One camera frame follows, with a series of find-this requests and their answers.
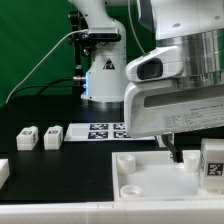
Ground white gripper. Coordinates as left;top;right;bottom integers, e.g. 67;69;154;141
124;80;224;163

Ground white square tabletop part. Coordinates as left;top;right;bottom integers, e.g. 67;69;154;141
112;150;224;201

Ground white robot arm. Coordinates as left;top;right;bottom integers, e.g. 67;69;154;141
70;0;224;138

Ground white front obstacle bar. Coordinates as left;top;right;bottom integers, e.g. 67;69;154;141
0;200;224;224

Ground white obstacle bar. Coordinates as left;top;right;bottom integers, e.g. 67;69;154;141
0;200;224;224
0;159;10;189

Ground white fiducial marker plate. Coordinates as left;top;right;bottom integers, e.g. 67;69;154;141
63;122;156;143

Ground white left obstacle bar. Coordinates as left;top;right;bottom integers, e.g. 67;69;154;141
0;159;10;189

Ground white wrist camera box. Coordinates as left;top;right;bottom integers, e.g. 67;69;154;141
126;46;184;83

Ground black cables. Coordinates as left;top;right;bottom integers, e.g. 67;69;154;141
5;77;86;101

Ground black camera stand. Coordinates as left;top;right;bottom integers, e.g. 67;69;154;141
68;10;96;87

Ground white cable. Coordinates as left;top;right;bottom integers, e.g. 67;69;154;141
5;29;90;104

